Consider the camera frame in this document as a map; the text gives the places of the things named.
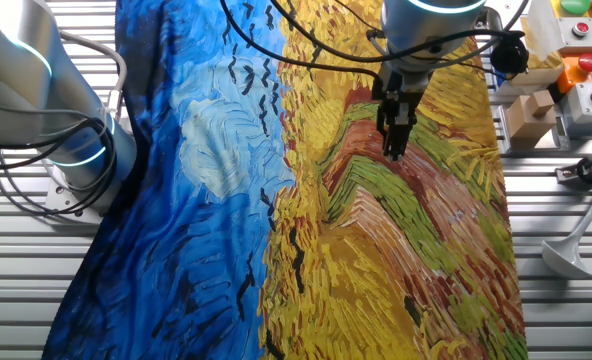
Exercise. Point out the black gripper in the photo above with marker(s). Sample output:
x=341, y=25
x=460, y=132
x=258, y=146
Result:
x=401, y=87

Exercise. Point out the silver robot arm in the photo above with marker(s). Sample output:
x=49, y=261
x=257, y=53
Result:
x=26, y=75

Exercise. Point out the large wooden block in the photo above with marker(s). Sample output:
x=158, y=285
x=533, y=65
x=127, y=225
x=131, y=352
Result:
x=523, y=125

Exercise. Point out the small wooden block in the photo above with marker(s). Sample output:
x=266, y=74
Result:
x=542, y=102

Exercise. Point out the yellow packaged bag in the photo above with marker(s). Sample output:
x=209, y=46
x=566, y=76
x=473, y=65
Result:
x=546, y=70

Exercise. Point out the grey box with green button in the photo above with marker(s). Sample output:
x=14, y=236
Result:
x=581, y=102

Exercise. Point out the orange box with red button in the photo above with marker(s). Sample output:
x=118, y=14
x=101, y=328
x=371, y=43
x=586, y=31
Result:
x=578, y=72

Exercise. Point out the painted wheat field cloth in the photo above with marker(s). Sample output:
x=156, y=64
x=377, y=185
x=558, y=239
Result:
x=226, y=225

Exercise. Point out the grey box with red button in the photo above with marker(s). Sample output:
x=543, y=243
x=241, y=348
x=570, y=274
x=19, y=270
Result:
x=578, y=37

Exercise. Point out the pale grey plastic ladle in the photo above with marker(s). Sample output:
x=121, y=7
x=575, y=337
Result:
x=566, y=255

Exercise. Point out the yellow box with green button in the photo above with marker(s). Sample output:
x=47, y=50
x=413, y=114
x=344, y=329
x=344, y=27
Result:
x=573, y=6

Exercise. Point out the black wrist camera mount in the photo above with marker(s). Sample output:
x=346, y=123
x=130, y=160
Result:
x=510, y=55

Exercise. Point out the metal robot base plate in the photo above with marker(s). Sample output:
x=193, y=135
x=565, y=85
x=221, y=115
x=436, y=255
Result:
x=58, y=200

